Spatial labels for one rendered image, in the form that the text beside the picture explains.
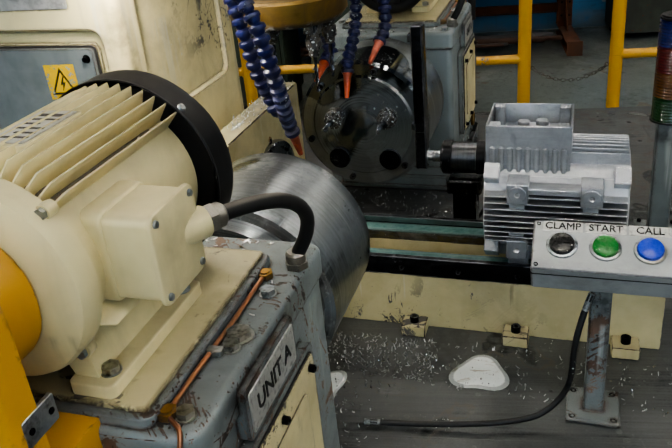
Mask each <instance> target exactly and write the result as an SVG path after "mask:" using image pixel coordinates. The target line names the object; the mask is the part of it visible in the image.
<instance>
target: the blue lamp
mask: <svg viewBox="0 0 672 448"><path fill-rule="evenodd" d="M659 26H660V27H659V34H658V35H659V37H658V43H657V44H658V45H659V46H660V47H663V48H668V49H672V22H669V21H665V20H663V19H662V18H660V25H659Z"/></svg>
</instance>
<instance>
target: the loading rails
mask: <svg viewBox="0 0 672 448"><path fill-rule="evenodd" d="M363 215H364V218H365V220H366V223H367V227H368V231H369V236H370V256H369V261H368V265H367V268H366V271H365V273H364V275H363V277H362V279H361V281H360V283H359V285H358V287H357V289H356V292H355V294H354V296H353V298H352V300H351V302H350V304H349V306H348V308H347V310H346V312H345V314H344V316H343V317H347V318H356V319H366V320H376V321H386V322H395V323H402V324H401V334H402V335H406V336H415V337H425V336H426V333H427V330H428V327H429V326H434V327H444V328H454V329H464V330H473V331H483V332H493V333H502V346H508V347H517V348H518V347H519V348H528V343H529V336H532V337H541V338H551V339H561V340H571V341H573V336H574V332H575V329H576V325H577V322H578V319H579V316H580V313H581V310H582V307H583V305H584V302H585V300H586V297H587V295H588V293H589V292H590V291H580V290H568V289H556V288H544V287H533V286H531V274H530V265H531V259H529V264H524V263H510V262H508V258H506V254H501V253H499V255H486V254H485V252H484V228H483V220H478V219H461V218H444V217H427V216H410V215H393V214H375V213H363ZM665 300H666V298H664V297H652V296H640V295H628V294H616V293H613V296H612V308H611V320H610V332H609V344H610V349H611V357H612V358H619V359H629V360H639V358H640V348H649V349H658V350H659V349H660V342H661V334H662V325H663V317H664V309H665Z"/></svg>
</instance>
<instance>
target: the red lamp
mask: <svg viewBox="0 0 672 448"><path fill-rule="evenodd" d="M657 46H658V47H657V54H656V55H657V56H656V66H655V67H656V68H655V70H656V71H657V72H659V73H661V74H666V75H672V49H668V48H663V47H660V46H659V45H657Z"/></svg>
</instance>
